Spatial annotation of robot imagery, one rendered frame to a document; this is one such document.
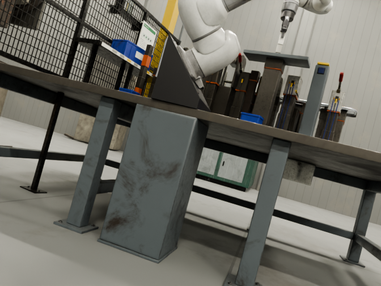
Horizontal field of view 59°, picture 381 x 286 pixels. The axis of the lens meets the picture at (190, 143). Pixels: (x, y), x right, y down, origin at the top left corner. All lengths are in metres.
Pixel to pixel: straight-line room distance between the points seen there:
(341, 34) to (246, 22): 2.50
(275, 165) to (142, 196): 0.60
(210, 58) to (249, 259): 0.92
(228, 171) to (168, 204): 5.62
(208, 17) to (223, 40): 0.12
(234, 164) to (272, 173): 5.60
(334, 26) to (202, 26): 8.56
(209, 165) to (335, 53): 4.69
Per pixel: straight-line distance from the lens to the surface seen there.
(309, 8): 2.20
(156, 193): 1.51
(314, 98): 1.92
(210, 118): 1.48
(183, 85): 1.53
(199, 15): 1.61
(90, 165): 1.71
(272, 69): 2.00
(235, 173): 7.07
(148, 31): 3.02
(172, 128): 1.50
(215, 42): 1.62
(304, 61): 1.97
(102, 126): 1.69
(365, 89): 9.67
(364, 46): 9.98
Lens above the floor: 0.51
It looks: 2 degrees up
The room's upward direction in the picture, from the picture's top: 15 degrees clockwise
